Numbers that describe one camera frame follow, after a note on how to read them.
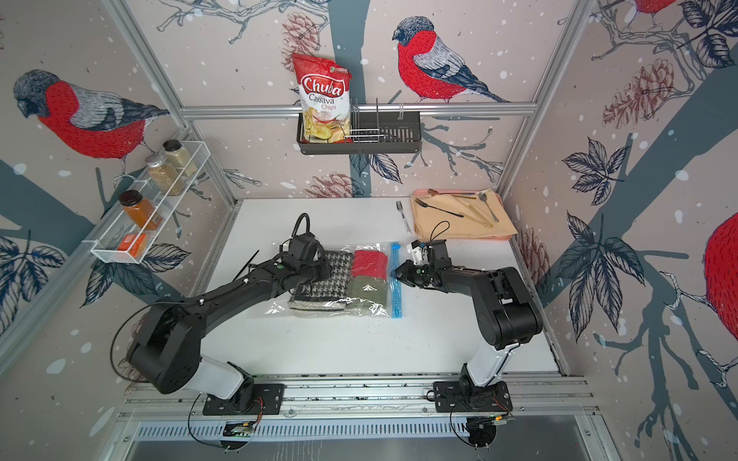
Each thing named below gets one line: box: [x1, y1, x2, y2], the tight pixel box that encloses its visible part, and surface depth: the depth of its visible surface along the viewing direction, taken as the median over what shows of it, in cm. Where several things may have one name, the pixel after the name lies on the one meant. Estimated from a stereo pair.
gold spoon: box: [427, 188, 476, 197], surface depth 125 cm
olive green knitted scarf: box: [344, 274, 389, 313], surface depth 90 cm
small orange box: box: [117, 233, 148, 257], surface depth 68 cm
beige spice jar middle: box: [145, 153, 186, 196], surface depth 77 cm
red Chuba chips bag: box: [292, 52, 353, 145], surface depth 81 cm
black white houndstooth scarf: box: [288, 250, 354, 312], surface depth 90 cm
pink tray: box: [410, 188, 503, 203], surface depth 125 cm
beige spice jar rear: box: [162, 138, 197, 177], surface depth 82 cm
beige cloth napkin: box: [411, 188, 518, 240], surface depth 117 cm
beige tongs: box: [458, 203, 494, 229], surface depth 116 cm
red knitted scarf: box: [351, 249, 389, 280], surface depth 97 cm
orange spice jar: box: [119, 189, 163, 231], surface depth 69 cm
